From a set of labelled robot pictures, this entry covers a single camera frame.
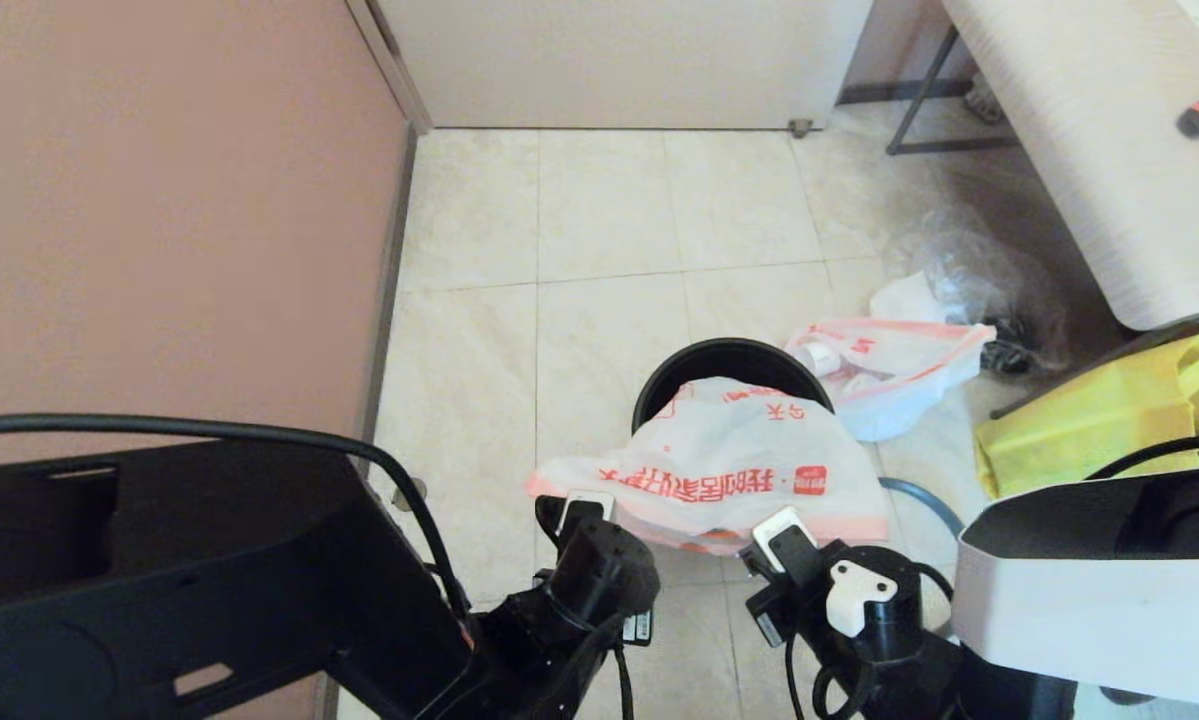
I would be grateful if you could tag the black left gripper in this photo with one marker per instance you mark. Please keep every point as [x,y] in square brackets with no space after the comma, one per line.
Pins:
[644,625]

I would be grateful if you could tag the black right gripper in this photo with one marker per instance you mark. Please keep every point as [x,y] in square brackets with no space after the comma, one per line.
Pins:
[779,615]

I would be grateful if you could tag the white bag with red print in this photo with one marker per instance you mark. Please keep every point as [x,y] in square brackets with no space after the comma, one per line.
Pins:
[719,450]

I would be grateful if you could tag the white red bag with rubbish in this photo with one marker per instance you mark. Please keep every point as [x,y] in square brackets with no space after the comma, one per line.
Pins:
[919,380]

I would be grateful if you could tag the black round trash bin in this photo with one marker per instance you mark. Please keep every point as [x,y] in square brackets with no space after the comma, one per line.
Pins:
[709,355]

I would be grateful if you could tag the yellow plastic bag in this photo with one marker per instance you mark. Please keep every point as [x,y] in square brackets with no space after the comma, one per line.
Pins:
[1089,420]

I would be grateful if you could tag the clear crumpled plastic bag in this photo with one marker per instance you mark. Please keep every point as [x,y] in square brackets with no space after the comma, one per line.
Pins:
[969,270]

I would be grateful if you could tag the white paper cup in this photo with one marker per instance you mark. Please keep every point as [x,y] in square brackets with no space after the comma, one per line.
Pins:
[824,358]

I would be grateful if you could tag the round metal floor drain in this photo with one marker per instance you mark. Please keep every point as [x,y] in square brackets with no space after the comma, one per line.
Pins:
[409,490]

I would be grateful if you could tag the black tangled item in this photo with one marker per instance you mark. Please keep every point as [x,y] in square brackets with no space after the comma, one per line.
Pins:
[1009,352]

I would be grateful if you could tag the metal door stop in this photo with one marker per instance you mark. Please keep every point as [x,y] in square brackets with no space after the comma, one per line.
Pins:
[800,128]

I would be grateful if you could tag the grey shoe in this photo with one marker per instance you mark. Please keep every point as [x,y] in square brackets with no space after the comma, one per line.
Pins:
[981,100]

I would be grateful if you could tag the white door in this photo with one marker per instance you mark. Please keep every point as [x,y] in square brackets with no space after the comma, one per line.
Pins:
[609,60]

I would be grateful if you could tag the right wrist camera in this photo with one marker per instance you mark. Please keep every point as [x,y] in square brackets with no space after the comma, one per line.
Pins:
[789,545]

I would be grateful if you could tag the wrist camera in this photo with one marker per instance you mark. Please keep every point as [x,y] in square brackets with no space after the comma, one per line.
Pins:
[789,545]
[587,503]

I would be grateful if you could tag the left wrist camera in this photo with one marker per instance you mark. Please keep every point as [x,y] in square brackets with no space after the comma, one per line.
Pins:
[587,503]

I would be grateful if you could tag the wood grain table black frame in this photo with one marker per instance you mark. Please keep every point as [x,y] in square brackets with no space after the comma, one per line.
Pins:
[1089,150]

